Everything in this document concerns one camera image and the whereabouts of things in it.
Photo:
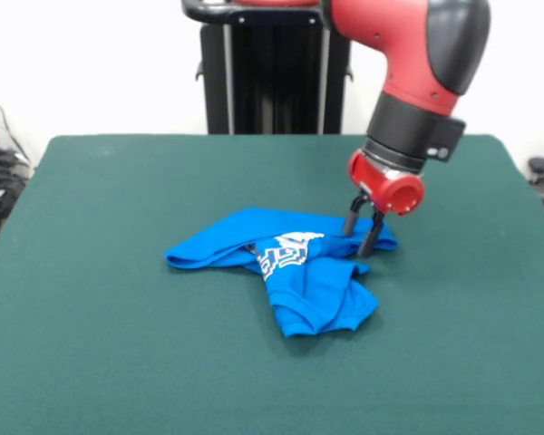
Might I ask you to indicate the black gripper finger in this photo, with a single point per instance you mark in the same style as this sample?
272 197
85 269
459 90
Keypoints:
350 222
369 238

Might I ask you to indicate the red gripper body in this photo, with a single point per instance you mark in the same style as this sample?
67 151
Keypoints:
376 179

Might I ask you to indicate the blue shirt with white print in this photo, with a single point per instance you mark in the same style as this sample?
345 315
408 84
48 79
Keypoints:
322 290

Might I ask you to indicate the dark green table cloth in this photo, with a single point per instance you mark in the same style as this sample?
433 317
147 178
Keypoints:
118 317

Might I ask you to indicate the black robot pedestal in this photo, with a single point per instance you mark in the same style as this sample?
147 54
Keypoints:
276 77

